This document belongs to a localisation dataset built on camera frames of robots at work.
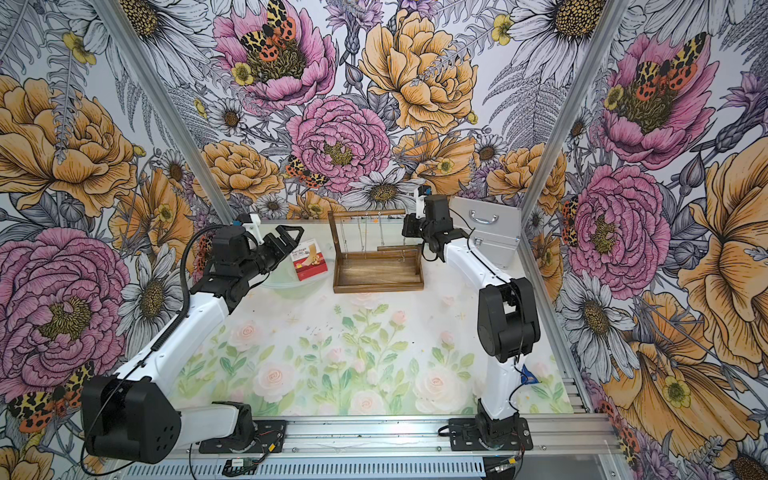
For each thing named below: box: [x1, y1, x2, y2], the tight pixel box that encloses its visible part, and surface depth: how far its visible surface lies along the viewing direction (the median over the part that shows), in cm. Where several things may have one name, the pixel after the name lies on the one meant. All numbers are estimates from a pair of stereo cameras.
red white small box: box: [290, 238, 328, 282], surface depth 107 cm
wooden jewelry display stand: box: [328, 209, 424, 293], surface depth 108 cm
